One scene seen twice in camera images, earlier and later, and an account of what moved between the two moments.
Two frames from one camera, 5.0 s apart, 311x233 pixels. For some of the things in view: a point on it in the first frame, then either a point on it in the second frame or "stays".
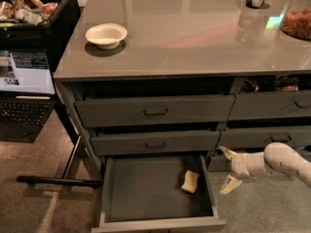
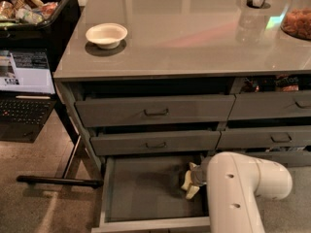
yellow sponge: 190,183 stays
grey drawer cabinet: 161,80 stays
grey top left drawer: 155,111 stays
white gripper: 239,166 -> 196,175
